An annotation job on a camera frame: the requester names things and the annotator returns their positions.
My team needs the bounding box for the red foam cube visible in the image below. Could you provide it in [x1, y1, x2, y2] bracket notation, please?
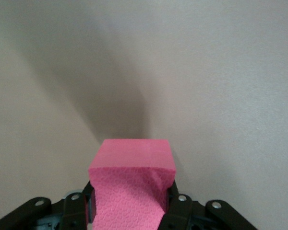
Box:
[88, 138, 177, 230]

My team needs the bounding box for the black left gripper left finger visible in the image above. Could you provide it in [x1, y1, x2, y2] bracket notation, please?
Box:
[0, 181, 97, 230]

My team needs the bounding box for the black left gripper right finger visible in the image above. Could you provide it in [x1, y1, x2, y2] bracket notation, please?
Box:
[158, 180, 257, 230]

